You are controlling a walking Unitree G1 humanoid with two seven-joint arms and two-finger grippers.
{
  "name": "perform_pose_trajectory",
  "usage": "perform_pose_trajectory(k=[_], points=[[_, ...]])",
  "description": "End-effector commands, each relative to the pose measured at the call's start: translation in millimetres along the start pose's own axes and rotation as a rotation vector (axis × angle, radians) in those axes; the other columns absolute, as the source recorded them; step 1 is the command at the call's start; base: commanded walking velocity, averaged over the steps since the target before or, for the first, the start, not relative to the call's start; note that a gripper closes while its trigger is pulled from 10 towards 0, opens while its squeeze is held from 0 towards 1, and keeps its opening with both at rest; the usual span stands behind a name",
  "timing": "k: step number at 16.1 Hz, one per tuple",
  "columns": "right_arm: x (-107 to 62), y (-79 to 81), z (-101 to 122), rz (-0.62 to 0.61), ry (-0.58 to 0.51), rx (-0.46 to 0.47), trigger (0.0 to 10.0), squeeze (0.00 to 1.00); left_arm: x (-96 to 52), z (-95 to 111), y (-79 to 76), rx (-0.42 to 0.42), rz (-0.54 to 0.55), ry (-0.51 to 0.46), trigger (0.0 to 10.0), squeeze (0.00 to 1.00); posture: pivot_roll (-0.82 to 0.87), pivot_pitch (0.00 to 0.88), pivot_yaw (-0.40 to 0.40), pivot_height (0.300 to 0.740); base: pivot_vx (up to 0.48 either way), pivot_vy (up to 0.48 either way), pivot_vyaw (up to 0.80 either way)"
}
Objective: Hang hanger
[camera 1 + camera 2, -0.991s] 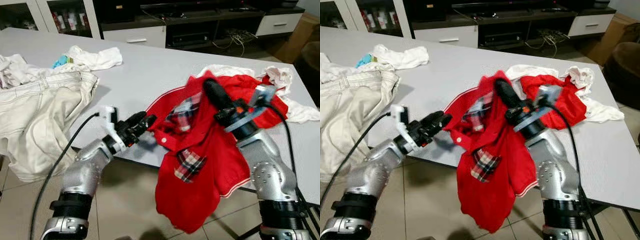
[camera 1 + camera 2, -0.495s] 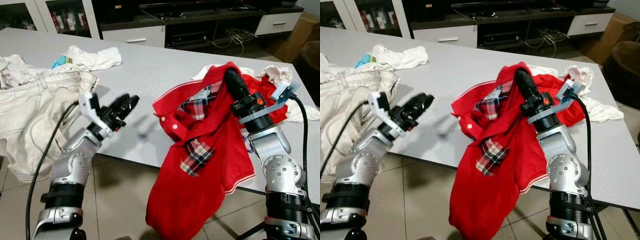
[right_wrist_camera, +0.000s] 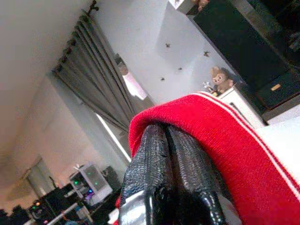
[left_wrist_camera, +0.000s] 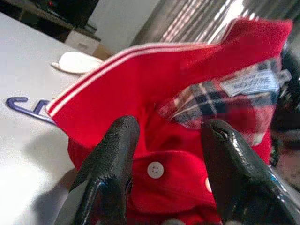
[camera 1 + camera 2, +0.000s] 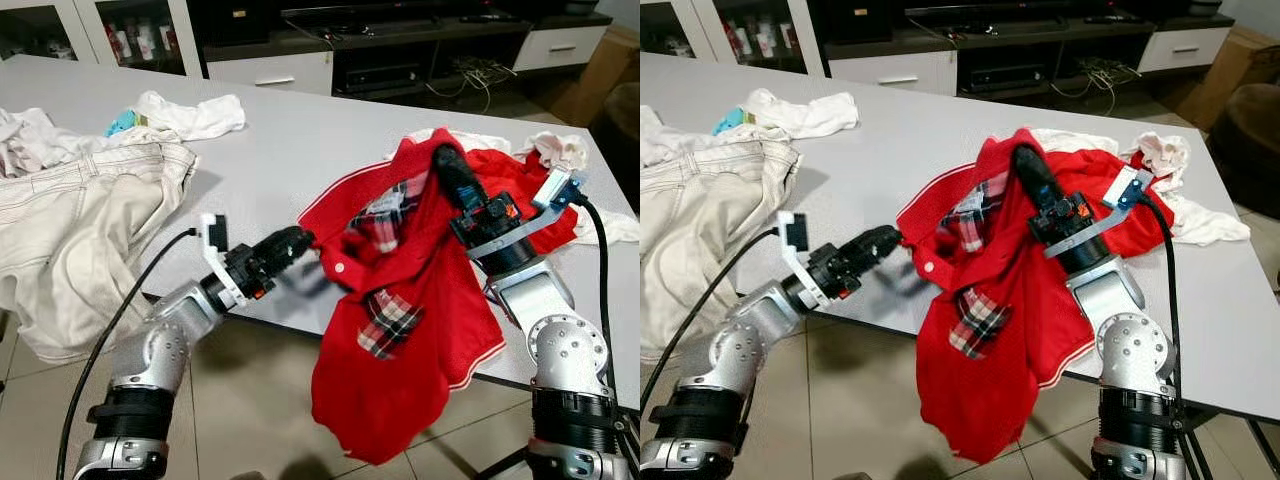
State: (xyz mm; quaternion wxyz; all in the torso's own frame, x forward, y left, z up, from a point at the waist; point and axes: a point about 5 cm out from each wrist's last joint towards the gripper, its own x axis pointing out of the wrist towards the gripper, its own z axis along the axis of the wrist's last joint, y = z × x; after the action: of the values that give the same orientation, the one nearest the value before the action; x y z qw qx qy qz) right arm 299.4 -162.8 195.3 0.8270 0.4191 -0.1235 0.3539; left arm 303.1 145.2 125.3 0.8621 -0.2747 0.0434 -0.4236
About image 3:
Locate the dark grey curtain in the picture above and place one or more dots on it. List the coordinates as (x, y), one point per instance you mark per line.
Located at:
(93, 77)

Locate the spotted plush toy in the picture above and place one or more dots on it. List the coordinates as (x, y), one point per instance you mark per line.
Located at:
(221, 78)

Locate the small dark wall decal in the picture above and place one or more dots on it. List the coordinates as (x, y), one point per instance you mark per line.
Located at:
(167, 45)
(206, 54)
(162, 79)
(179, 69)

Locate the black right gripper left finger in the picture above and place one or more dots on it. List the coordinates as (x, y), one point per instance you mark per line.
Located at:
(147, 168)

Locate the white glass-door cabinet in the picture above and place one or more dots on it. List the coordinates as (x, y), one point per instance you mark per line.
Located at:
(241, 105)

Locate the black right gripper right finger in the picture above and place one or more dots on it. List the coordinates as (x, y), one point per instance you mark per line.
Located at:
(189, 168)

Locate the person in white shirt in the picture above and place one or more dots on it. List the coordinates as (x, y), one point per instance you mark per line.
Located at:
(131, 84)

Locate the red polo shirt plaid patch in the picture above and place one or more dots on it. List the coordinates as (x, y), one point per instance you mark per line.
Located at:
(234, 152)

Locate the white computer tower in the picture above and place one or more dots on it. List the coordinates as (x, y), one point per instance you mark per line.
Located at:
(91, 182)

